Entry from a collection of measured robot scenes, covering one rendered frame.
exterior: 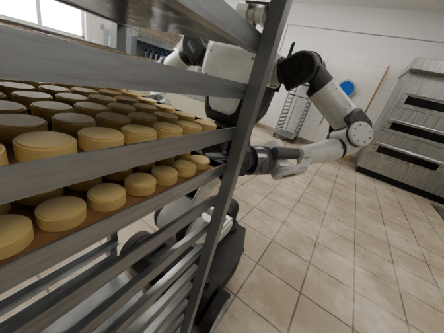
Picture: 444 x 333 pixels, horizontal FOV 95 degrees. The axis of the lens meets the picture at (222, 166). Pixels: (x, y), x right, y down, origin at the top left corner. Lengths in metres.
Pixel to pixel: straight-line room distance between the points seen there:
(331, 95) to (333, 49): 5.15
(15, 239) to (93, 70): 0.18
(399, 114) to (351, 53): 1.85
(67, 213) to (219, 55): 0.66
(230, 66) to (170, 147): 0.52
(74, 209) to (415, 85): 4.74
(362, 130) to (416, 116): 4.02
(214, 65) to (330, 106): 0.41
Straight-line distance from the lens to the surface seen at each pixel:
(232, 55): 0.78
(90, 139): 0.28
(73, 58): 0.21
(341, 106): 0.77
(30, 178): 0.22
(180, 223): 0.43
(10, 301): 0.97
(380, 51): 5.84
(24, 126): 0.31
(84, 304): 1.10
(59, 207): 0.32
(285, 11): 0.46
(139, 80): 0.24
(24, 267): 0.27
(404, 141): 4.79
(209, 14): 0.31
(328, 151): 0.73
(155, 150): 0.28
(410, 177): 4.93
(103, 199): 0.33
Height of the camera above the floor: 1.07
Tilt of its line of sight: 23 degrees down
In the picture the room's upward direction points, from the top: 15 degrees clockwise
